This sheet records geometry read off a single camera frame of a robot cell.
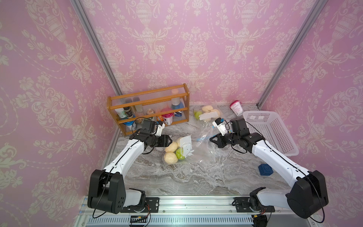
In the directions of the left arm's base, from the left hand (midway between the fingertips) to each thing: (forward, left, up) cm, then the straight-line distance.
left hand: (168, 141), depth 85 cm
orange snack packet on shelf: (+25, +9, -7) cm, 27 cm away
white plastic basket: (+19, -74, -9) cm, 77 cm away
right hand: (-1, -25, +6) cm, 26 cm away
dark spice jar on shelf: (+16, +26, +8) cm, 32 cm away
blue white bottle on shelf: (+29, -4, +4) cm, 29 cm away
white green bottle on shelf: (+16, +30, +8) cm, 35 cm away
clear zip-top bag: (+24, -24, -4) cm, 34 cm away
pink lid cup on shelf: (+20, +2, -2) cm, 20 cm away
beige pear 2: (-7, -2, -6) cm, 10 cm away
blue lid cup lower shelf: (+15, +28, -3) cm, 32 cm away
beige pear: (-1, -2, -5) cm, 6 cm away
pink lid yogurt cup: (+37, -51, -5) cm, 63 cm away
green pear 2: (+29, -19, -6) cm, 35 cm away
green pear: (-6, -7, -3) cm, 10 cm away
